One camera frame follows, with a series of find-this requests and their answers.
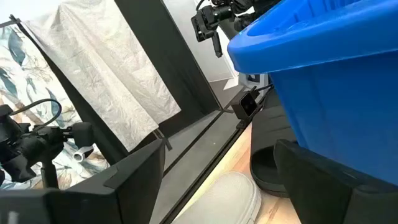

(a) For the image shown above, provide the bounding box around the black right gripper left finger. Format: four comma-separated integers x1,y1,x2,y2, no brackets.
0,138,166,224

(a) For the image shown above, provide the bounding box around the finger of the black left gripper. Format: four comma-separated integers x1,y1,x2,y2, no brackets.
212,30,223,58

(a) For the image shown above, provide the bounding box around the black backdrop panel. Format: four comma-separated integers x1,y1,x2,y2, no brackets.
113,0,223,138

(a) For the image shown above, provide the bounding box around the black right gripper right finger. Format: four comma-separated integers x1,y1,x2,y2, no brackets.
274,139,398,224

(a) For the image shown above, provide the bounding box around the black panel frame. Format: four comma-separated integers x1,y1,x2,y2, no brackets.
9,14,165,166

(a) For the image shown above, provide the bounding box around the blue plastic bin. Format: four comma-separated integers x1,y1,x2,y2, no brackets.
226,0,398,187

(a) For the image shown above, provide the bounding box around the black cube camera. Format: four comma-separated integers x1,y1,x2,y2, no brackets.
231,88,264,130

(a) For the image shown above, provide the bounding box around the black device on stand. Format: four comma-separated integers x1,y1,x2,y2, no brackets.
0,98,96,189

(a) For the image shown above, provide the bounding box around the white fabric screen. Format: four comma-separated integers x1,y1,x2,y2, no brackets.
23,0,182,153

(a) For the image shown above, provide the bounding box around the black aluminium table frame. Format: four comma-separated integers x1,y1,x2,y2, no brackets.
158,123,249,224

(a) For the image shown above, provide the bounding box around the grey rubber slide sandal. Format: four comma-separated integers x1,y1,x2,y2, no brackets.
170,170,262,224

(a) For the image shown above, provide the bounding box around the floral print cloth panel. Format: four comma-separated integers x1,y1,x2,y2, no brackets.
0,24,110,190

